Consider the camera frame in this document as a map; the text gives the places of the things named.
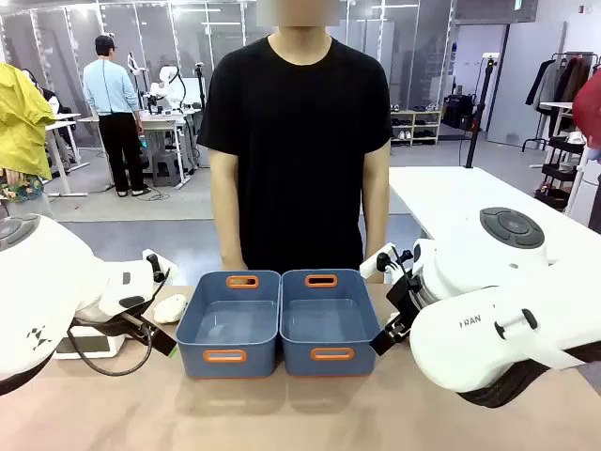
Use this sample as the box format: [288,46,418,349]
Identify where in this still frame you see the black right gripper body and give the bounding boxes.
[384,275,427,335]

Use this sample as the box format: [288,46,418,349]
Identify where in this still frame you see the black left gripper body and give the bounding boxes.
[117,304,161,342]

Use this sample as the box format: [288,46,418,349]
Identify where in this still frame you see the white oval plush toy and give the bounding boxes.
[153,293,189,325]

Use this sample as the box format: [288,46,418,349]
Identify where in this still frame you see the white digital clock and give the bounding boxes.
[51,323,127,361]

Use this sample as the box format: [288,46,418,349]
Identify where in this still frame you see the person's right forearm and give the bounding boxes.
[211,196,247,258]

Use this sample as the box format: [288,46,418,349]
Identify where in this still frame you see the person's left forearm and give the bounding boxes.
[362,196,392,258]

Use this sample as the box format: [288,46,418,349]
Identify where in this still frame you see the person's left hand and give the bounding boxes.
[363,251,392,285]

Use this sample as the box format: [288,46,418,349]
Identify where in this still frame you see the person's right hand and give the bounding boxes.
[220,253,249,272]

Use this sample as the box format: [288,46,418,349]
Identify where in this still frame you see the large white table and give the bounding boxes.
[388,165,601,283]

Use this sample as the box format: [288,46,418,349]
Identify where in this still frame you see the grey plastic stool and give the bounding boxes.
[151,150,183,188]

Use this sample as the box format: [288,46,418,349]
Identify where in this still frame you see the wooden shoe rack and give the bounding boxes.
[390,109,443,146]

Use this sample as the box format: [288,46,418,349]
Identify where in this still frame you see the white standing desk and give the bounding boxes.
[44,112,91,198]

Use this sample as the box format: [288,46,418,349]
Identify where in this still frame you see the person in black t-shirt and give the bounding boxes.
[196,0,393,274]

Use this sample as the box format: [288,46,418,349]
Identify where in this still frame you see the black tripod stand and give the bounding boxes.
[463,53,500,170]

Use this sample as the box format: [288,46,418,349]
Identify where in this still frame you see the black trolley cart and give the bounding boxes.
[533,134,588,211]

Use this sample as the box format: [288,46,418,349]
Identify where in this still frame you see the man in light blue shirt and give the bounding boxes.
[82,34,152,198]

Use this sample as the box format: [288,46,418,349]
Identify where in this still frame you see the person in yellow jacket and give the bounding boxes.
[0,62,57,220]

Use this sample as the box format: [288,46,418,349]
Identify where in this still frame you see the red garment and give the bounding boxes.
[571,70,601,145]

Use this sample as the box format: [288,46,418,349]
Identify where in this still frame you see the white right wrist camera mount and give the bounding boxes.
[359,241,415,284]

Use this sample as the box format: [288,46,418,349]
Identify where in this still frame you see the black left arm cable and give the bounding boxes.
[67,266,171,378]

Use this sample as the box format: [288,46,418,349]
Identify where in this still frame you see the blue basket orange handles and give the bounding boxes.
[175,270,283,380]
[279,268,382,378]

